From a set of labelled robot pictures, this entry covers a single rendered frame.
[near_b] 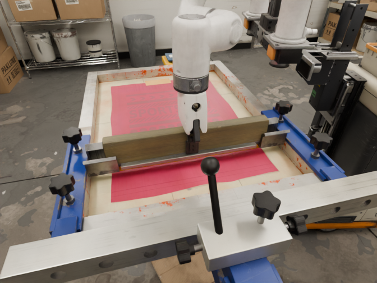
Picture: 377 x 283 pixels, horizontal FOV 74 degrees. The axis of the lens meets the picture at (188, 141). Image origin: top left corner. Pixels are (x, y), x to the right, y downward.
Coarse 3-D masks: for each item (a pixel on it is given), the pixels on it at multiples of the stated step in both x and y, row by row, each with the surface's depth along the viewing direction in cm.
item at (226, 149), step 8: (240, 144) 65; (248, 144) 65; (256, 144) 65; (200, 152) 63; (208, 152) 63; (216, 152) 63; (224, 152) 64; (144, 160) 60; (152, 160) 60; (160, 160) 60; (168, 160) 61; (176, 160) 61; (128, 168) 59
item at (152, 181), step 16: (112, 96) 95; (112, 112) 86; (112, 128) 78; (128, 128) 78; (112, 176) 61; (128, 176) 61; (144, 176) 61; (160, 176) 61; (176, 176) 61; (192, 176) 61; (112, 192) 57; (128, 192) 57; (144, 192) 57; (160, 192) 57
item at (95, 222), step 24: (96, 72) 104; (120, 72) 105; (144, 72) 107; (168, 72) 110; (216, 72) 112; (96, 96) 92; (240, 96) 91; (288, 144) 66; (240, 192) 53; (96, 216) 48; (120, 216) 48; (144, 216) 48
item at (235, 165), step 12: (168, 84) 103; (216, 96) 95; (216, 108) 88; (228, 108) 88; (216, 156) 67; (228, 156) 67; (240, 156) 67; (252, 156) 67; (264, 156) 67; (228, 168) 64; (240, 168) 64; (252, 168) 64; (264, 168) 64; (276, 168) 64; (204, 180) 60; (216, 180) 60; (228, 180) 60
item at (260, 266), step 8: (240, 264) 36; (248, 264) 36; (256, 264) 36; (264, 264) 36; (224, 272) 38; (232, 272) 35; (240, 272) 35; (248, 272) 35; (256, 272) 35; (264, 272) 35; (272, 272) 35; (232, 280) 35; (240, 280) 34; (248, 280) 34; (256, 280) 34; (264, 280) 34; (272, 280) 34
